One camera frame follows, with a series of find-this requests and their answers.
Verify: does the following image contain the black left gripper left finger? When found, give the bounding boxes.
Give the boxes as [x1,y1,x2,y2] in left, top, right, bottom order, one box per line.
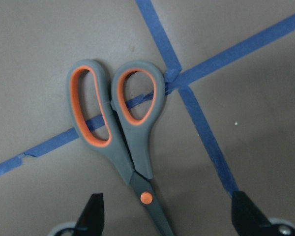
[75,193,105,236]

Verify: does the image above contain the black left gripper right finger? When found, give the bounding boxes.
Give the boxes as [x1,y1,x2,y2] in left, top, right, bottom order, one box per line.
[231,191,283,236]

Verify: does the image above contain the grey orange scissors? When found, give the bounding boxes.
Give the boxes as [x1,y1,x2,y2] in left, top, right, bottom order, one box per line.
[67,59,174,236]

